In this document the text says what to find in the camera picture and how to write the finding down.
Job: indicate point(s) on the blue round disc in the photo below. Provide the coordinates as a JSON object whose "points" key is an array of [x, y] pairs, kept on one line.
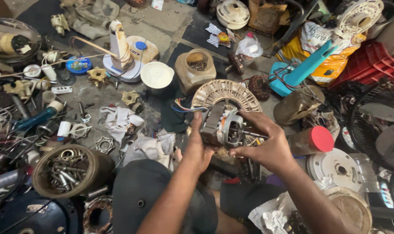
{"points": [[78, 65]]}

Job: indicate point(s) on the grey cloth bag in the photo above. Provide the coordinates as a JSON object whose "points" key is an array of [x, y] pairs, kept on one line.
{"points": [[93, 16]]}

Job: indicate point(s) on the person's right hand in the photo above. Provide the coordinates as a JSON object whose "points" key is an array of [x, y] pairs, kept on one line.
{"points": [[275, 146]]}

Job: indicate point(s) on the steel pot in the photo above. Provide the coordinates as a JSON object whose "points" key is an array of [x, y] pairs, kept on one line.
{"points": [[385, 16]]}

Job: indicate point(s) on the brown round cover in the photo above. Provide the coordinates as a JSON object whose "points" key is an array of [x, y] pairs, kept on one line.
{"points": [[352, 208]]}

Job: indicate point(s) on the cream round fan cover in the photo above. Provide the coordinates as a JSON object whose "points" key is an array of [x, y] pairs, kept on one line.
{"points": [[232, 13]]}

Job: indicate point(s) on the person's dark shorts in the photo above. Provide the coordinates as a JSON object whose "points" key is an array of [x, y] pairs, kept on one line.
{"points": [[138, 195]]}

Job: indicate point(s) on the wooden stick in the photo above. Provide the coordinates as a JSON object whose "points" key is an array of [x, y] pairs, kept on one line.
{"points": [[93, 45]]}

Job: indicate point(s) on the cream vented fan motor cover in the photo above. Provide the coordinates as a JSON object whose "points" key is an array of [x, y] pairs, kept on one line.
{"points": [[223, 91]]}

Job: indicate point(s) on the brown motor rotor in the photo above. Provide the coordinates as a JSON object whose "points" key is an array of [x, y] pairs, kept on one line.
{"points": [[236, 63]]}

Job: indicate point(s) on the white crumpled paper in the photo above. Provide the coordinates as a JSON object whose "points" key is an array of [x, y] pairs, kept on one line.
{"points": [[268, 214]]}

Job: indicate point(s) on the printed paper packet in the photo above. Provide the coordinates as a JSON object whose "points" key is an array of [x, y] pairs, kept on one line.
{"points": [[216, 35]]}

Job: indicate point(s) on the white vented fan cover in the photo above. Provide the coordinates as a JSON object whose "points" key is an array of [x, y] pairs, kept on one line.
{"points": [[359, 16]]}

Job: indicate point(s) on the dark blue fan base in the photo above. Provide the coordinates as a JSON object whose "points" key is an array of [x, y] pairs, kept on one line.
{"points": [[34, 214]]}

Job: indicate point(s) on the white round disc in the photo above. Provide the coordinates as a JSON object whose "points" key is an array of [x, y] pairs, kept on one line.
{"points": [[32, 71]]}

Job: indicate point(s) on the blue round cap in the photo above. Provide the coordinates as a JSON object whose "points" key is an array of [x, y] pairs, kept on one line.
{"points": [[141, 45]]}

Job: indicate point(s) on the cream plastic gear housing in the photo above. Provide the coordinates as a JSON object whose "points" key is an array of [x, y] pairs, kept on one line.
{"points": [[24, 88]]}

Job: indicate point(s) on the small brass star-shaped part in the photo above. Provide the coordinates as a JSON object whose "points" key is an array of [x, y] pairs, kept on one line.
{"points": [[130, 97]]}

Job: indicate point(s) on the grey metal fan motor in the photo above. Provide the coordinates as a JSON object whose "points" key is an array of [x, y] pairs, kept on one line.
{"points": [[224, 130]]}

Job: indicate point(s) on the fan motor in glass bowl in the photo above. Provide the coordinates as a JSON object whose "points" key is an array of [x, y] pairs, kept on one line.
{"points": [[11, 42]]}

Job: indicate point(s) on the white cylindrical capacitor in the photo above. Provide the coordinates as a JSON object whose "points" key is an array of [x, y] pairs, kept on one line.
{"points": [[64, 128], [48, 72]]}

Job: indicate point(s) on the white plastic bag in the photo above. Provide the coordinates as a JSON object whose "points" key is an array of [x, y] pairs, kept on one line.
{"points": [[249, 47]]}

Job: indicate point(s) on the dirty brown plastic jar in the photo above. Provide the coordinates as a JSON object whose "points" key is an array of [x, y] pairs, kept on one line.
{"points": [[297, 105]]}

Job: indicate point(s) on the white round lid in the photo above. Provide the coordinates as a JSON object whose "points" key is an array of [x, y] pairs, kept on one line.
{"points": [[157, 75]]}

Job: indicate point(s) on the pile of hand tools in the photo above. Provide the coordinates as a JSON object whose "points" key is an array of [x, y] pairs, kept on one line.
{"points": [[245, 165]]}

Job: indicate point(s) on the black round disc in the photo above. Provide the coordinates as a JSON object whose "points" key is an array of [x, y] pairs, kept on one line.
{"points": [[66, 78]]}

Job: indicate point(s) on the jar with red lid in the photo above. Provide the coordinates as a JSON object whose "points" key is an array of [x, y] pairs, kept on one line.
{"points": [[318, 139]]}

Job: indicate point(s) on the white round motor cover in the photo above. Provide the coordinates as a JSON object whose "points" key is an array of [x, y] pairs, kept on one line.
{"points": [[336, 169]]}

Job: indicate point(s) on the tan plastic jar of screws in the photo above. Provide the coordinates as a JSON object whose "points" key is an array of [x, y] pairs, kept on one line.
{"points": [[193, 73]]}

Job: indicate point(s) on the white terminal strip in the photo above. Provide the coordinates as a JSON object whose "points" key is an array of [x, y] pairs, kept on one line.
{"points": [[62, 90]]}

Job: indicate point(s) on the brown cardboard box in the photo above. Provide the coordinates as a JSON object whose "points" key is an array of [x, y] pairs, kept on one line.
{"points": [[266, 18]]}

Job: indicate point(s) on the black bolt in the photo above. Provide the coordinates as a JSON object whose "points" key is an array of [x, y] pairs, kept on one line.
{"points": [[82, 109]]}

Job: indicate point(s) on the brown tin of bolts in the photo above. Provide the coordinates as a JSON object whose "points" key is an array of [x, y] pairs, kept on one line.
{"points": [[70, 172]]}

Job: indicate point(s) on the yellow and white sack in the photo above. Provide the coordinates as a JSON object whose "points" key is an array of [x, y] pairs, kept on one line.
{"points": [[330, 65]]}

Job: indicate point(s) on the white cloth rag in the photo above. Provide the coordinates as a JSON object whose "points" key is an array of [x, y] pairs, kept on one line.
{"points": [[119, 120]]}

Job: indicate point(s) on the person's left hand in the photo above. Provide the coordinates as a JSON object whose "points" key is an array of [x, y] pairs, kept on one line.
{"points": [[197, 152]]}

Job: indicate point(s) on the grey crumpled cloth rag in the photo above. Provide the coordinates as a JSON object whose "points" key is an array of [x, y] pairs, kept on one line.
{"points": [[149, 149]]}

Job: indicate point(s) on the brown copper wound stator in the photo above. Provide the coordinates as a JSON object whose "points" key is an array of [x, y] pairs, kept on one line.
{"points": [[259, 87]]}

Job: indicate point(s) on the red plastic crate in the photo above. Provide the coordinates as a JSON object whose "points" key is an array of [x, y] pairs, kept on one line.
{"points": [[372, 65]]}

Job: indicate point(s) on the purple lid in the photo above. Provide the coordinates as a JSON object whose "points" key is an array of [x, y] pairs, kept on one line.
{"points": [[275, 180]]}

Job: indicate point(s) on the teal fan stand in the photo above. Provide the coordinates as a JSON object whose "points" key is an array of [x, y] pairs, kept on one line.
{"points": [[301, 68]]}

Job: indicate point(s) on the cream plastic fan part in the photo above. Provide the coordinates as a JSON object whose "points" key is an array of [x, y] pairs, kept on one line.
{"points": [[58, 24]]}

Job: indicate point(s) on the grey metal pipe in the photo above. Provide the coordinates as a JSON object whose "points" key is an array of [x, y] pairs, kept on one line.
{"points": [[3, 180]]}

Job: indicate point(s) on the white fan stand base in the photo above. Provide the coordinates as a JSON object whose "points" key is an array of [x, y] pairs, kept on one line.
{"points": [[120, 55]]}

